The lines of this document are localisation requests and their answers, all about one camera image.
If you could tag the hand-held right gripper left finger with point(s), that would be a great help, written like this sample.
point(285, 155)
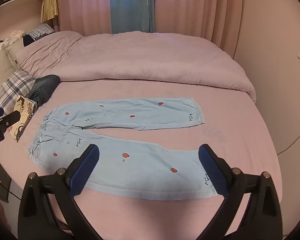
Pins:
point(86, 165)

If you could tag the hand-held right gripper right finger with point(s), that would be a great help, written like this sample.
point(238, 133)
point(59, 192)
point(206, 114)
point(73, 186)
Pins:
point(211, 166)

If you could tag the light blue strawberry pants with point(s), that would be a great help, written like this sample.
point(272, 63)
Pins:
point(140, 162)

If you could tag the cream cartoon print garment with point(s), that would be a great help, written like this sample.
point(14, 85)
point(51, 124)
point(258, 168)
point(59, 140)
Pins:
point(23, 115)

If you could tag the plaid pillow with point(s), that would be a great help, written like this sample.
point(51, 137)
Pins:
point(10, 90)

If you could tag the bed with pink sheet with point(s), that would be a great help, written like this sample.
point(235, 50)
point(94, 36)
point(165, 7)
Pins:
point(232, 135)

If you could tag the dark grey folded garment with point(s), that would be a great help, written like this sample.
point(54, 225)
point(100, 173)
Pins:
point(43, 87)

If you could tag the cream pillow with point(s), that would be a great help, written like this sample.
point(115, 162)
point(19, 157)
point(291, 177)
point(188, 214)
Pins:
point(13, 52)

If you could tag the small checked pillow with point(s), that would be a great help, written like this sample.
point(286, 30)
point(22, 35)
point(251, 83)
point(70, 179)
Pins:
point(41, 31)

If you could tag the yellow fringed cloth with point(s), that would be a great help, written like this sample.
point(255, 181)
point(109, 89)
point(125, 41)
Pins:
point(49, 7)

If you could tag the pink duvet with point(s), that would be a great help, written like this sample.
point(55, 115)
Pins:
point(140, 57)

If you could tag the pink curtain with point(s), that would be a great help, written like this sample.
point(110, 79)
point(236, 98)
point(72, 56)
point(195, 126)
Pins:
point(195, 7)
point(82, 5)

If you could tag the blue curtain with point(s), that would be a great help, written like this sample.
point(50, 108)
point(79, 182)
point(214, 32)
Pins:
point(130, 5)

